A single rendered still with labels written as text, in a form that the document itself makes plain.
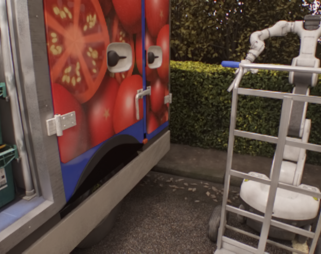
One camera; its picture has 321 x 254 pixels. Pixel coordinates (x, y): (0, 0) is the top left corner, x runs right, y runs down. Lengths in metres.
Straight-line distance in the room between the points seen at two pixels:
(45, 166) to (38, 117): 0.22
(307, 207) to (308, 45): 1.27
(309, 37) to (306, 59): 0.19
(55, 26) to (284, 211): 1.68
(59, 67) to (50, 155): 0.38
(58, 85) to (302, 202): 1.62
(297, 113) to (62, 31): 1.77
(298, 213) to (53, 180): 1.49
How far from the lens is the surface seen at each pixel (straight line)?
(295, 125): 2.18
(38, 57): 1.07
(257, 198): 1.88
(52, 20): 1.13
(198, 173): 2.65
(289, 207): 1.85
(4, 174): 1.23
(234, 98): 1.40
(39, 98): 1.08
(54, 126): 1.13
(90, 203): 1.48
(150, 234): 1.97
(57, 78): 1.14
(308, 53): 2.34
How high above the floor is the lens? 1.30
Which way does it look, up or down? 18 degrees down
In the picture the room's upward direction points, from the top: straight up
